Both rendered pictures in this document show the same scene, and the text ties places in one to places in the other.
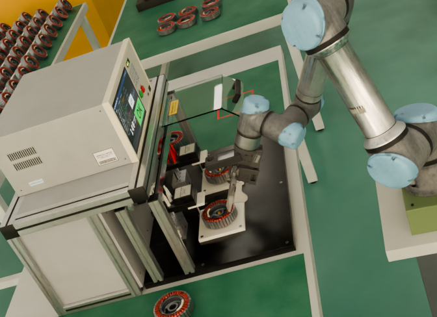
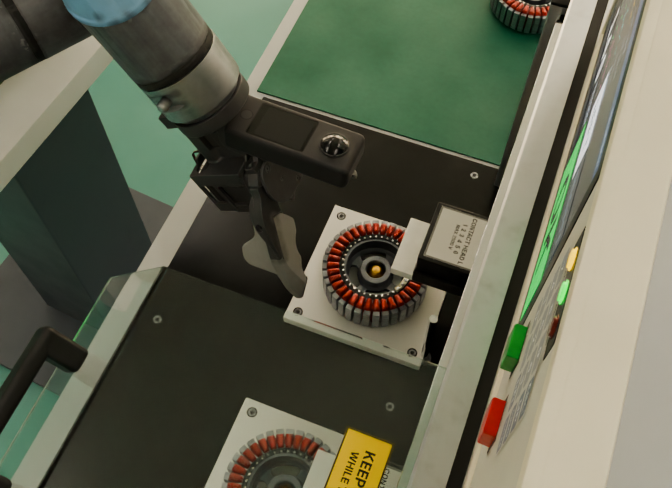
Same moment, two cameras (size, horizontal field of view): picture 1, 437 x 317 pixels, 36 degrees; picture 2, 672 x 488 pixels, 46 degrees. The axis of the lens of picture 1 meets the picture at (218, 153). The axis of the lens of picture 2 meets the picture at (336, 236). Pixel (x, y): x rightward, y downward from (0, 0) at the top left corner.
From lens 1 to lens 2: 220 cm
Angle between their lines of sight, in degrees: 89
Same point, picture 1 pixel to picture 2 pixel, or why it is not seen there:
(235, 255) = (391, 150)
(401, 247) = not seen: hidden behind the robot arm
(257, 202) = (256, 287)
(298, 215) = (197, 195)
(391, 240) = not seen: hidden behind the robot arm
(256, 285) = (382, 75)
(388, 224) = (77, 55)
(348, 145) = not seen: outside the picture
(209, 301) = (488, 96)
